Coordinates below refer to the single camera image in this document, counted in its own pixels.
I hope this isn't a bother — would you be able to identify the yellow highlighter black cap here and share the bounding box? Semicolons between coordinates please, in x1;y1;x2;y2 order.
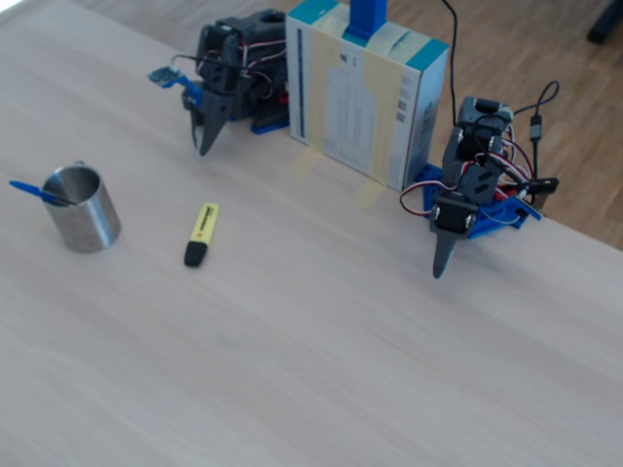
183;202;221;269

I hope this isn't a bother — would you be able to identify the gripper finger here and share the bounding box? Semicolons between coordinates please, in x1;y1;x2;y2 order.
181;90;203;156
431;232;461;280
197;113;231;158

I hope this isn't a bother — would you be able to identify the long black power cable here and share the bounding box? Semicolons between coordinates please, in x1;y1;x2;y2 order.
440;0;461;126

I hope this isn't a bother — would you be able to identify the white teal cardboard box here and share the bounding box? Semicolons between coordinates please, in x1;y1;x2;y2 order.
285;0;450;194

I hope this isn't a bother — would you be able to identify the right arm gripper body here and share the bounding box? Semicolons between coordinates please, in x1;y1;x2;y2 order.
199;89;241;122

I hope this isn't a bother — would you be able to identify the wrist camera board blue mount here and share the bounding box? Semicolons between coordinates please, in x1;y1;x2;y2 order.
148;65;203;112

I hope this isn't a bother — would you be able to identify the blue capped ballpoint pen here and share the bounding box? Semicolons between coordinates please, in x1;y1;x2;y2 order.
8;180;77;206

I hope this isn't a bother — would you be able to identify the red white servo wire loop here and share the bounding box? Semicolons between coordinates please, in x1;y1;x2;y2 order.
399;182;442;219

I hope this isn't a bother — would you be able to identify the blue camera stand post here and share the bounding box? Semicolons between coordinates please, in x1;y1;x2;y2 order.
343;0;389;48

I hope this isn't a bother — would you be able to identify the black cable plug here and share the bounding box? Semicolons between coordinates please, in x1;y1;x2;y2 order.
524;177;560;197

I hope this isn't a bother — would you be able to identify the black furniture foot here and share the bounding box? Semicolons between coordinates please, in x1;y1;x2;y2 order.
587;0;623;46

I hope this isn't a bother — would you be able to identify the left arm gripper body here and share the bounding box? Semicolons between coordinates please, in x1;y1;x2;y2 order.
427;192;481;240

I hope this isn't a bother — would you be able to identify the silver metal cup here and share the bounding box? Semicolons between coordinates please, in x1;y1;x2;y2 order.
41;159;122;254

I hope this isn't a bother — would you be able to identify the blue right arm base plate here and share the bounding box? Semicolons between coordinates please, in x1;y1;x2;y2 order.
250;119;292;136

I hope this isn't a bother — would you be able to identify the yellow masking tape strip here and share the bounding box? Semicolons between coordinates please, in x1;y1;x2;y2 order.
353;21;413;213
291;2;354;185

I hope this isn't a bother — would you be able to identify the black usb adapter cable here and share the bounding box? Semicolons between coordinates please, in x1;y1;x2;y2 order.
513;80;561;174

